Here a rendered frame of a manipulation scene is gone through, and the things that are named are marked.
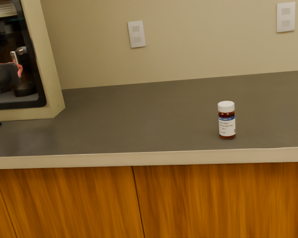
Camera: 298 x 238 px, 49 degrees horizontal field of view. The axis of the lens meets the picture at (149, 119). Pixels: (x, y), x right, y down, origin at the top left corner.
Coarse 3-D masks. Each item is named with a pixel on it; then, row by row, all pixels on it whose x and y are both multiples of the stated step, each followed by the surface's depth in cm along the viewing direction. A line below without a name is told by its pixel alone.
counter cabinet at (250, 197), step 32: (0, 192) 106; (32, 192) 103; (64, 192) 101; (96, 192) 99; (128, 192) 96; (160, 192) 94; (192, 192) 92; (224, 192) 91; (256, 192) 89; (288, 192) 87; (0, 224) 111; (32, 224) 108; (64, 224) 106; (96, 224) 103; (128, 224) 101; (160, 224) 99; (192, 224) 97; (224, 224) 95; (256, 224) 93; (288, 224) 91
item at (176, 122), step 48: (96, 96) 143; (144, 96) 133; (192, 96) 125; (240, 96) 118; (288, 96) 111; (0, 144) 105; (48, 144) 100; (96, 144) 96; (144, 144) 91; (192, 144) 87; (240, 144) 84; (288, 144) 81
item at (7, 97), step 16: (0, 0) 108; (16, 0) 107; (0, 16) 110; (16, 16) 109; (0, 32) 112; (16, 32) 111; (0, 48) 115; (16, 48) 113; (32, 48) 113; (32, 64) 115; (32, 80) 117; (0, 96) 122; (16, 96) 121; (32, 96) 120
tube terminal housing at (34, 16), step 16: (32, 0) 113; (32, 16) 112; (32, 32) 112; (48, 48) 122; (48, 64) 121; (48, 80) 121; (48, 96) 120; (0, 112) 126; (16, 112) 125; (32, 112) 124; (48, 112) 122
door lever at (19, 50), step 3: (18, 48) 113; (21, 48) 113; (12, 51) 109; (15, 51) 109; (18, 51) 112; (21, 51) 113; (12, 54) 109; (15, 54) 109; (21, 54) 114; (12, 57) 110; (15, 57) 109; (15, 60) 110; (18, 60) 111; (18, 63) 111; (18, 69) 111; (21, 72) 112; (21, 75) 112
